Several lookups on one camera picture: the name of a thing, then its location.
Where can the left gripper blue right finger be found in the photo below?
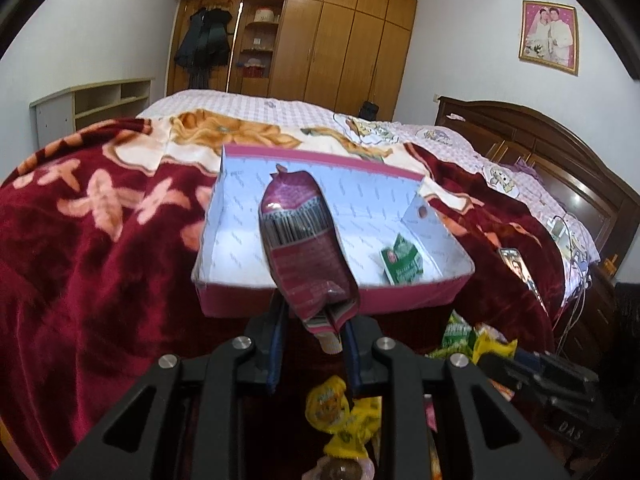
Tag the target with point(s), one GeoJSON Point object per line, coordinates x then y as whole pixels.
{"type": "Point", "coordinates": [365, 373]}

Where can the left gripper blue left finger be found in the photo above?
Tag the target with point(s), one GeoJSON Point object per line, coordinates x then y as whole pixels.
{"type": "Point", "coordinates": [270, 341]}

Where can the pink jelly drink pouch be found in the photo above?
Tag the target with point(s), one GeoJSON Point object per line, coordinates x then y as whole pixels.
{"type": "Point", "coordinates": [305, 256]}

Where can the yellow cartoon snack packet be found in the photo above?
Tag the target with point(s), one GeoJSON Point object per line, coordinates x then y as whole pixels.
{"type": "Point", "coordinates": [326, 405]}

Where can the pink peach drink pouch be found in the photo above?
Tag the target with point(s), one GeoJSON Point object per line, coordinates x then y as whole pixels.
{"type": "Point", "coordinates": [429, 412]}

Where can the yellow green snack packet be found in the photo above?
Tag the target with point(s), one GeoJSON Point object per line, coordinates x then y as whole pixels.
{"type": "Point", "coordinates": [362, 423]}

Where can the small yellow snack packet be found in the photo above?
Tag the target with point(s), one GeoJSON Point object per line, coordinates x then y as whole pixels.
{"type": "Point", "coordinates": [486, 340]}

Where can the pink cardboard box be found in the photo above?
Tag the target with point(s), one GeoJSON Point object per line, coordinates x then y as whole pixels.
{"type": "Point", "coordinates": [371, 203]}

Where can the green leafy snack packet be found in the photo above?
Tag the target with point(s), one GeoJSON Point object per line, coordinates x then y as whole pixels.
{"type": "Point", "coordinates": [456, 339]}

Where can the brown pudding cup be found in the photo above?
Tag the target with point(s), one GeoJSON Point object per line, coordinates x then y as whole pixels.
{"type": "Point", "coordinates": [337, 468]}

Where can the smartphone with lit screen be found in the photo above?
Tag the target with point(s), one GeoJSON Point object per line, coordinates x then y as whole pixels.
{"type": "Point", "coordinates": [515, 262]}

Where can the dark red floral blanket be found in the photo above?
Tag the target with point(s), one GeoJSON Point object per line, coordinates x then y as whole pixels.
{"type": "Point", "coordinates": [99, 235]}

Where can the dark wooden headboard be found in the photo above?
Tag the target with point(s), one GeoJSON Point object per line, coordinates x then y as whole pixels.
{"type": "Point", "coordinates": [569, 169]}

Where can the dark hanging coat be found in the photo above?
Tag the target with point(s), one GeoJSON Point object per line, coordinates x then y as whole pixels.
{"type": "Point", "coordinates": [205, 46]}

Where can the wooden wardrobe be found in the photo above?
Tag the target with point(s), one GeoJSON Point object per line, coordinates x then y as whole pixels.
{"type": "Point", "coordinates": [332, 53]}

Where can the grey open shelf unit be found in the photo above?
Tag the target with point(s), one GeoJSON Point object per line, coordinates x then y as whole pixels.
{"type": "Point", "coordinates": [66, 111]}

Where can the framed wedding photo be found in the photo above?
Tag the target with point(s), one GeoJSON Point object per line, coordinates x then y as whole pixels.
{"type": "Point", "coordinates": [549, 35]}

